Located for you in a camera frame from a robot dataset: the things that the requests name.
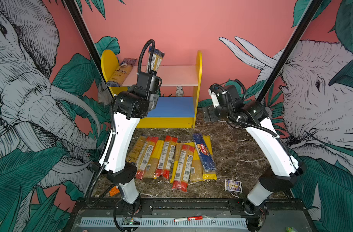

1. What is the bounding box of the small green circuit board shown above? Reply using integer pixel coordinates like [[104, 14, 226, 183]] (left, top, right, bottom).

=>
[[122, 217, 141, 226]]

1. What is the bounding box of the far right yellow spaghetti pack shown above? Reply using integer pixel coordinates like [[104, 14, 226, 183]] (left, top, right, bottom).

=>
[[203, 135, 217, 181]]

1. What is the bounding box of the wide yellow spaghetti pack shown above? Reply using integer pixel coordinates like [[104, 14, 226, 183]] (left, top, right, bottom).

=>
[[190, 145, 203, 183]]

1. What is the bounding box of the gold blue Molisana spaghetti pack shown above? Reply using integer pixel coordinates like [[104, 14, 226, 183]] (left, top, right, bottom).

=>
[[126, 135, 147, 164]]

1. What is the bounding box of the red-end spaghetti pack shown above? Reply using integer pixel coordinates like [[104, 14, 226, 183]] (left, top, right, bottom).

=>
[[154, 136, 177, 179], [172, 145, 195, 192], [135, 137, 159, 180]]

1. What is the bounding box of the small playing card box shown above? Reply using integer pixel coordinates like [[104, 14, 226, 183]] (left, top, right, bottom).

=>
[[224, 179, 243, 193]]

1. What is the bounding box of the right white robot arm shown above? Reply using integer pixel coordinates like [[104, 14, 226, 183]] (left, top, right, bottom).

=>
[[203, 84, 306, 213]]

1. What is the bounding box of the orange toy block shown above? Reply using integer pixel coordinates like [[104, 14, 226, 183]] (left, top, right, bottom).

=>
[[109, 186, 120, 197]]

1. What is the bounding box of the red white marker pen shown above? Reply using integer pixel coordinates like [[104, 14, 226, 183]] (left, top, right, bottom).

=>
[[174, 216, 203, 223]]

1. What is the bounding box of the black base frame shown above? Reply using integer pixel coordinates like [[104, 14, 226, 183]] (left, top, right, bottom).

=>
[[72, 198, 305, 217]]

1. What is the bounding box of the white perforated rail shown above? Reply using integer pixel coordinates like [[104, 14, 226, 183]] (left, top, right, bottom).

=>
[[77, 217, 247, 230]]

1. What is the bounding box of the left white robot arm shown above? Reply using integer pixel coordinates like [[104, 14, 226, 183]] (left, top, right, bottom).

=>
[[86, 71, 162, 207]]

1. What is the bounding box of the yellow shelf unit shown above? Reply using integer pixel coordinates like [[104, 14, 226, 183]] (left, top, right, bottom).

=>
[[100, 49, 203, 129]]

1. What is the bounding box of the blue Barilla spaghetti box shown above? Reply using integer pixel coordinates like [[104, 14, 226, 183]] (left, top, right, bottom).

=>
[[193, 133, 216, 173]]

